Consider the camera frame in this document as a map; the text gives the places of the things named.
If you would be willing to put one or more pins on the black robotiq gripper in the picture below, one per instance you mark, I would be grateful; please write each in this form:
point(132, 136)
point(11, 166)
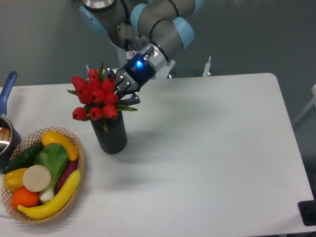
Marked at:
point(130, 78)

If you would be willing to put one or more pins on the red tulip bouquet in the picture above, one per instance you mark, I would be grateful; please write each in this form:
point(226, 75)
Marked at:
point(97, 95)

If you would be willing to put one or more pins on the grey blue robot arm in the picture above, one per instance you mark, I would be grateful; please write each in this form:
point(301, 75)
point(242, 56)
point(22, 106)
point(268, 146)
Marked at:
point(102, 15)

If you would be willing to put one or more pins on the dark grey ribbed vase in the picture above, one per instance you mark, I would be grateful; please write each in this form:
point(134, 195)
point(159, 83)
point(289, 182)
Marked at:
point(114, 139)

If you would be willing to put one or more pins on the yellow squash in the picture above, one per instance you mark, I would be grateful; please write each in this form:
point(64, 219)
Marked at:
point(57, 137)

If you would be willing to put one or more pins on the purple eggplant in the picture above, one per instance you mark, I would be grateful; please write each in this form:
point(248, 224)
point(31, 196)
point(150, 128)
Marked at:
point(72, 166)

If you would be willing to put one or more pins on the green bok choy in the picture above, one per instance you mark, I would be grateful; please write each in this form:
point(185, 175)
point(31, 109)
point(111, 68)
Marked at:
point(54, 157)

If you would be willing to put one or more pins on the woven wicker basket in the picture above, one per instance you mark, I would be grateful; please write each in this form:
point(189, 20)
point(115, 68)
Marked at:
point(30, 140)

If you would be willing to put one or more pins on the green cucumber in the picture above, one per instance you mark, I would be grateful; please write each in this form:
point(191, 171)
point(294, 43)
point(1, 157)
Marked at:
point(24, 159)

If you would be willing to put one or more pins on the beige round disc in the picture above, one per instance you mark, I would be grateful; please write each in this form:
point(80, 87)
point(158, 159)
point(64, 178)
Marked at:
point(36, 178)

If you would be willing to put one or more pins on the yellow bell pepper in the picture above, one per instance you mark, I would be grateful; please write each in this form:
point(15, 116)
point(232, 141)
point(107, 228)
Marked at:
point(13, 180)

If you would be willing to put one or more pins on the yellow banana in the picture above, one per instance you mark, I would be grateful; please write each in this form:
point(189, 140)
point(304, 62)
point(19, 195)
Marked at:
point(57, 202)

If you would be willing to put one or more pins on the orange fruit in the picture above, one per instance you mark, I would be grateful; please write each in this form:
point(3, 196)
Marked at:
point(24, 198)

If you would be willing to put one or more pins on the black device at edge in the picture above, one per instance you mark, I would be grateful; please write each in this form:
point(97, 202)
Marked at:
point(308, 212)

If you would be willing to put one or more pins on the blue handled saucepan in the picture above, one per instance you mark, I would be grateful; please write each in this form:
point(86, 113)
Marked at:
point(9, 137)

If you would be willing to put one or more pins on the white frame at right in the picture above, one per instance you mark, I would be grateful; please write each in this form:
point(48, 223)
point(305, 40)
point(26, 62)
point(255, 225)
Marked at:
point(306, 112)

